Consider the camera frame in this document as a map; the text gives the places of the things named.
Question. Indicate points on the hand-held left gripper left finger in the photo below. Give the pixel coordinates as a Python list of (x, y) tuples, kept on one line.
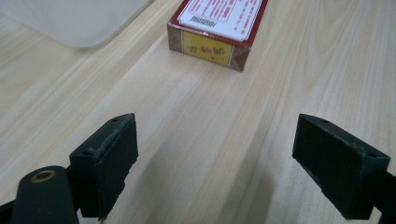
[(106, 161)]

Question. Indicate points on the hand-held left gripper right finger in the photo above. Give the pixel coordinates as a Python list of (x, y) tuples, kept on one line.
[(336, 168)]

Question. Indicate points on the clear plastic container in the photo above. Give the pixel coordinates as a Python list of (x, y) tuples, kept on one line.
[(77, 21)]

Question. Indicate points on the red yellow box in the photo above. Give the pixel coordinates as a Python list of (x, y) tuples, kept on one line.
[(205, 48)]

